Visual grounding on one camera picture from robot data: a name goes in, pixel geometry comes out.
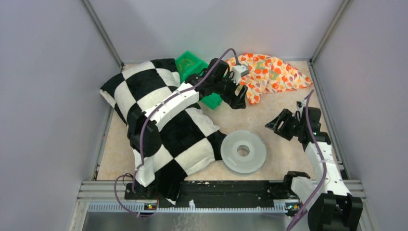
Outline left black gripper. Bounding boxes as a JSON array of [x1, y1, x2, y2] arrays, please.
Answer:
[[213, 71, 248, 110]]

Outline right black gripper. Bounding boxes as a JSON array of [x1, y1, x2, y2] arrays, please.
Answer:
[[266, 108, 305, 141]]

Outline grey filament spool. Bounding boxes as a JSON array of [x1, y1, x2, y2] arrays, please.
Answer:
[[220, 130, 267, 175]]

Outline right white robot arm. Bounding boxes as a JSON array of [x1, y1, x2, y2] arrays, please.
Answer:
[[265, 107, 363, 231]]

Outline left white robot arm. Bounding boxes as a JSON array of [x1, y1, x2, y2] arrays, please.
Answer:
[[128, 58, 250, 199]]

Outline green plastic compartment bin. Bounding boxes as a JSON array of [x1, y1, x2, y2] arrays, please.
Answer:
[[175, 50, 223, 111]]

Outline orange floral cloth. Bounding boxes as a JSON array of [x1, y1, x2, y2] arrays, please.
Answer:
[[227, 53, 313, 105]]

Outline black white checkered pillow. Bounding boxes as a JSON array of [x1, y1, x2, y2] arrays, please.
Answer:
[[100, 58, 225, 205]]

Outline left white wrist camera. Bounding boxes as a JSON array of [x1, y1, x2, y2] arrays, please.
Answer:
[[231, 64, 250, 85]]

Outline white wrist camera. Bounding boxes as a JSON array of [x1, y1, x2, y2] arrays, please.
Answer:
[[296, 101, 306, 113], [231, 64, 250, 85]]

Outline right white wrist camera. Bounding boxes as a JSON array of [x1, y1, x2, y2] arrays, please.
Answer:
[[296, 101, 306, 113]]

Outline yellow wire coil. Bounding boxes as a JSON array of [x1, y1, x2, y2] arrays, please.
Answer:
[[178, 57, 195, 72]]

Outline white toothed cable strip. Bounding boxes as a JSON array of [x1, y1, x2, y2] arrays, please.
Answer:
[[88, 202, 287, 214]]

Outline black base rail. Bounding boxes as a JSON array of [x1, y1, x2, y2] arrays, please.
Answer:
[[124, 180, 300, 210]]

